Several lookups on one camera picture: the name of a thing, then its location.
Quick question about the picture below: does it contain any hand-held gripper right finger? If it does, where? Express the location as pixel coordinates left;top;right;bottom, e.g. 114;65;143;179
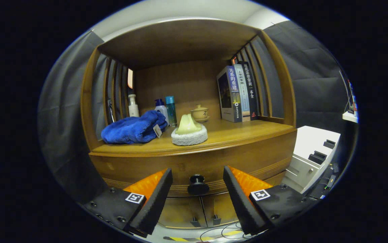
223;165;319;236

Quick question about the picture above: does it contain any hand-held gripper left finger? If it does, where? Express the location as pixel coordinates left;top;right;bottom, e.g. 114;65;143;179
83;168;173;238

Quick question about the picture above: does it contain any black drawer knob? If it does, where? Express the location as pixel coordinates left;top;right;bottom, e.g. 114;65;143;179
187;174;210;195

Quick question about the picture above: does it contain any wooden drawer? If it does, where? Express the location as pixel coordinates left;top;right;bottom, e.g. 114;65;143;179
91;132;297;198

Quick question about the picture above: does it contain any wooden cabinet door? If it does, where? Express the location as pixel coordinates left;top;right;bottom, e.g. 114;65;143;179
159;196;208;228
202;192;245;227

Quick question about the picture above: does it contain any wooden countertop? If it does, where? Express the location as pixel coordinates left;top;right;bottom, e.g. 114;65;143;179
89;117;297;157

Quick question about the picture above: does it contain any white drawer cabinet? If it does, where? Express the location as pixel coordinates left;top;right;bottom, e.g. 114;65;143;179
281;126;341;194

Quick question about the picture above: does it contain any wooden cabinet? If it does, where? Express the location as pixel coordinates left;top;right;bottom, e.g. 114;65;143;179
80;19;297;230

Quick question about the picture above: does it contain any yellow black floor tape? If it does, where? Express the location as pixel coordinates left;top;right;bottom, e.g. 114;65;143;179
163;229;243;242

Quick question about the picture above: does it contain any blue towel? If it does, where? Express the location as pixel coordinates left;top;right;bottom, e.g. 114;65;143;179
101;110;168;145

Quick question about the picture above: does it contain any teal clear bottle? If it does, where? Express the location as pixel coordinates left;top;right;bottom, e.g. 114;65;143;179
165;96;177;128

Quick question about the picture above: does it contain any white blue-capped lotion bottle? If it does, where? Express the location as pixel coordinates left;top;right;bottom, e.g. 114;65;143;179
154;99;169;127

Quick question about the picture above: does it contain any white pump bottle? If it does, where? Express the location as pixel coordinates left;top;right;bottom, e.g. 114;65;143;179
128;94;140;118

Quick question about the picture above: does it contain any beige lidded teacup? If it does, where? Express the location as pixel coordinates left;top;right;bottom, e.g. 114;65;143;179
190;104;211;123

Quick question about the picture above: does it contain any blue-spined book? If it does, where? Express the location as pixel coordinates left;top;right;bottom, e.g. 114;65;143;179
216;65;243;123

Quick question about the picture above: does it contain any white shelf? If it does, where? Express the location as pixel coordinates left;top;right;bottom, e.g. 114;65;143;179
342;111;358;124

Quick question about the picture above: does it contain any black floor cable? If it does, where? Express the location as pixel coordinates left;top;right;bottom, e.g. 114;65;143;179
199;221;248;241

